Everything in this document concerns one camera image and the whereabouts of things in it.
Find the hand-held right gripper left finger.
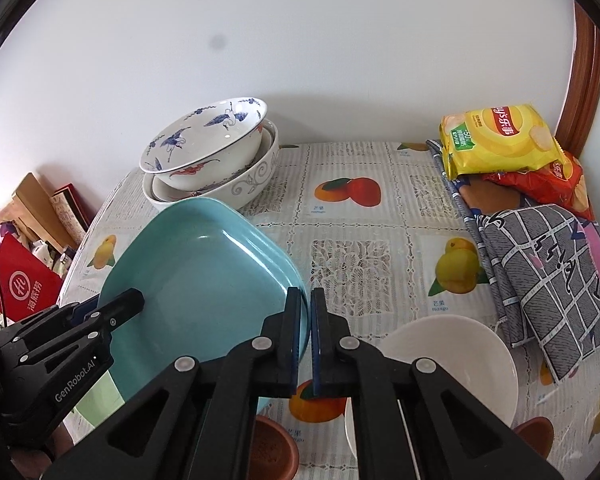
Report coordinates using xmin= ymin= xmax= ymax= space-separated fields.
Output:
xmin=40 ymin=287 xmax=302 ymax=480

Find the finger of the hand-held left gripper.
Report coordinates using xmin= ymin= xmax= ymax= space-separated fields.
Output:
xmin=17 ymin=288 xmax=145 ymax=376
xmin=0 ymin=297 xmax=99 ymax=348

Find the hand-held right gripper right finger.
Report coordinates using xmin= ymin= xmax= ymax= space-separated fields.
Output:
xmin=310 ymin=288 xmax=564 ymax=480

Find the teal plate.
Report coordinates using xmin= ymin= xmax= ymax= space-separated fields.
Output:
xmin=98 ymin=197 xmax=311 ymax=413

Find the small brown bowl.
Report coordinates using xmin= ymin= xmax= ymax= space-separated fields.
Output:
xmin=250 ymin=414 xmax=300 ymax=480
xmin=512 ymin=416 xmax=556 ymax=461

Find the red paper bag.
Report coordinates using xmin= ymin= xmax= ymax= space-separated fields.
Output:
xmin=0 ymin=234 xmax=65 ymax=322

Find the fruit printed tablecloth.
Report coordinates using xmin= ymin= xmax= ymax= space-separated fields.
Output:
xmin=60 ymin=140 xmax=600 ymax=480

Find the purple patterned bag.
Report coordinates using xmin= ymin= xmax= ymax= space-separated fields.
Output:
xmin=0 ymin=210 xmax=36 ymax=251

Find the wooden chair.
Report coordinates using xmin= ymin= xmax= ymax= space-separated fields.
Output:
xmin=12 ymin=172 xmax=88 ymax=251

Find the grey scroll patterned bowl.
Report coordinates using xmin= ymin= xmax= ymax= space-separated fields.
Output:
xmin=144 ymin=125 xmax=280 ymax=213

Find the crane painted white bowl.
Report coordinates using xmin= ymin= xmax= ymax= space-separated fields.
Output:
xmin=139 ymin=96 xmax=269 ymax=192

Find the red patterned white bowl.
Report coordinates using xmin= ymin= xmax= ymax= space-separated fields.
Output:
xmin=150 ymin=117 xmax=276 ymax=200

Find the grey checked cloth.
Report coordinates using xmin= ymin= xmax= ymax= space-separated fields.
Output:
xmin=480 ymin=203 xmax=600 ymax=381

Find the yellow chip bag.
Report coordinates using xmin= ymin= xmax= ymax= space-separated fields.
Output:
xmin=440 ymin=103 xmax=563 ymax=181

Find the red chip bag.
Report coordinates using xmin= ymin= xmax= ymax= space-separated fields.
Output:
xmin=482 ymin=150 xmax=595 ymax=222

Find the brown wooden door frame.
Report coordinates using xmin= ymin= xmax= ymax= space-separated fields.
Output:
xmin=555 ymin=2 xmax=600 ymax=161

